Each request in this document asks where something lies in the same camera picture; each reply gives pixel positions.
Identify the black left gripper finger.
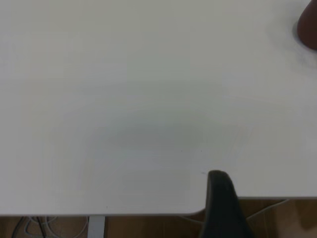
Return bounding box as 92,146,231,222
200,170,256,238

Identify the red ceramic mug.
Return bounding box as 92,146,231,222
297,0,317,52

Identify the white metal table leg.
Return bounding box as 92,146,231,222
88,215,106,238

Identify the white floor cable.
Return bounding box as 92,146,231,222
246,198,295,222
41,215,89,238

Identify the dark grey floor cable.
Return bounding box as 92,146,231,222
14,216,34,238

